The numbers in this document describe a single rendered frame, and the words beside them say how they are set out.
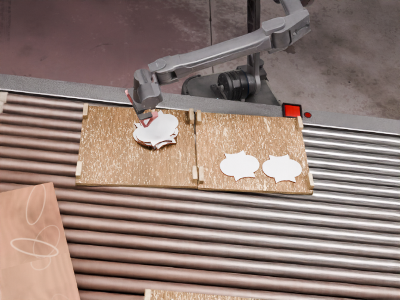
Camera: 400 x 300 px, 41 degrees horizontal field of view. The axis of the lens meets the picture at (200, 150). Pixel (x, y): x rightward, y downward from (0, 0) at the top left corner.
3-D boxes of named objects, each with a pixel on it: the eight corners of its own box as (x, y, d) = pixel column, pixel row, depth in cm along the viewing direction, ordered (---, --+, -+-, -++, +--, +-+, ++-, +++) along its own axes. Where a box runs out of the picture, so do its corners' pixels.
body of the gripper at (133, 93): (137, 114, 174) (138, 99, 168) (127, 92, 179) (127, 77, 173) (156, 109, 176) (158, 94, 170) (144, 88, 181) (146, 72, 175)
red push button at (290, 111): (284, 106, 214) (284, 104, 213) (298, 108, 215) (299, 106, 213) (284, 118, 210) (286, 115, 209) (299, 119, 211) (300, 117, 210)
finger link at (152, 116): (138, 134, 179) (140, 116, 172) (131, 119, 183) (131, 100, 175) (158, 129, 181) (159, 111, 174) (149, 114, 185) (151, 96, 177)
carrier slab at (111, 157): (84, 108, 200) (84, 105, 198) (192, 113, 205) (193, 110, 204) (75, 185, 178) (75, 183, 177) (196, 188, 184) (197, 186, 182)
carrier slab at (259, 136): (194, 114, 205) (195, 111, 204) (298, 121, 210) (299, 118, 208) (197, 190, 183) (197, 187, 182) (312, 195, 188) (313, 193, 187)
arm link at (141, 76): (149, 65, 169) (131, 67, 168) (155, 80, 165) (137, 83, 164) (148, 80, 175) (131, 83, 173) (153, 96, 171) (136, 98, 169)
